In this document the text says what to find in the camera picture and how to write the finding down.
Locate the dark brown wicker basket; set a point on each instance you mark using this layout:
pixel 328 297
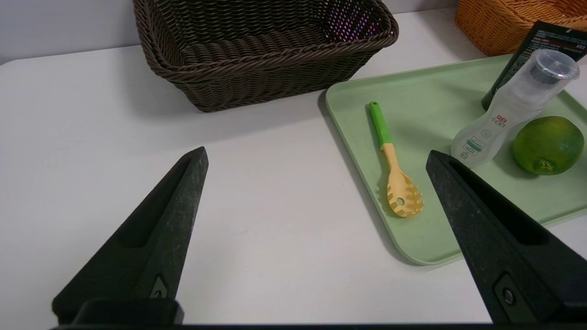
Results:
pixel 257 68

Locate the light green plastic tray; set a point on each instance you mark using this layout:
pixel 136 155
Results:
pixel 431 119

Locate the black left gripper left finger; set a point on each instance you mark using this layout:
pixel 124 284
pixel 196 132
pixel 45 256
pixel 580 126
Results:
pixel 156 238

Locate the black red face wash tube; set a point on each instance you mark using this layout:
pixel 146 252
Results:
pixel 527 50

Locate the translucent white plastic bottle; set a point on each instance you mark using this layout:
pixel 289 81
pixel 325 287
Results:
pixel 504 119

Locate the orange wicker basket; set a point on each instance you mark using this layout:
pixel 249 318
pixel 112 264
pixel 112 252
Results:
pixel 495 27

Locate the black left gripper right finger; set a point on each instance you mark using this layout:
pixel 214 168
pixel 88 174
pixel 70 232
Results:
pixel 504 247

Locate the green lime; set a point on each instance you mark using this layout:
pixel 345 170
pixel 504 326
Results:
pixel 548 144

